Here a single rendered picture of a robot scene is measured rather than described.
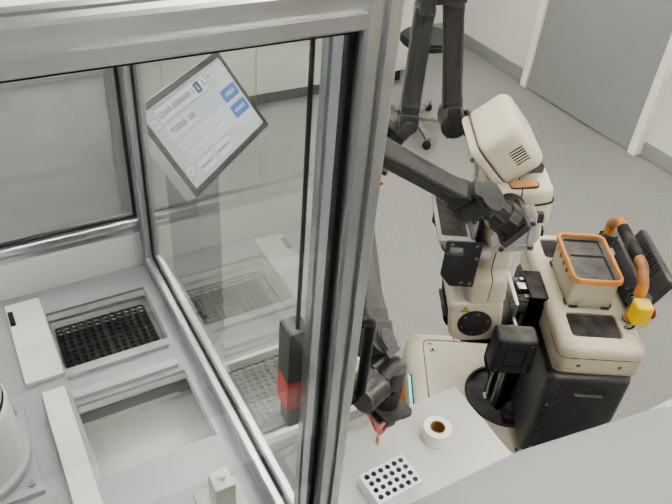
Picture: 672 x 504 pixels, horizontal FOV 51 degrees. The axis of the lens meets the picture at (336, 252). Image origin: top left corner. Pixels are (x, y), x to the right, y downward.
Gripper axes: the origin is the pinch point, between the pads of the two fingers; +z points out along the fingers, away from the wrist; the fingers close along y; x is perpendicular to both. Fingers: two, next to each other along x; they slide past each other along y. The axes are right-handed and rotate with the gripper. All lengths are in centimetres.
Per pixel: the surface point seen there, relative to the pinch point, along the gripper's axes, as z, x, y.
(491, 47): 73, 354, -289
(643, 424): -76, -28, 53
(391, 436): 21.0, 14.0, -8.5
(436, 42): 26, 222, -221
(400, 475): 17.6, 6.7, 3.0
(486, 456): 20.6, 30.1, 8.6
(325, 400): -45, -31, 18
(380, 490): 17.8, 0.4, 3.6
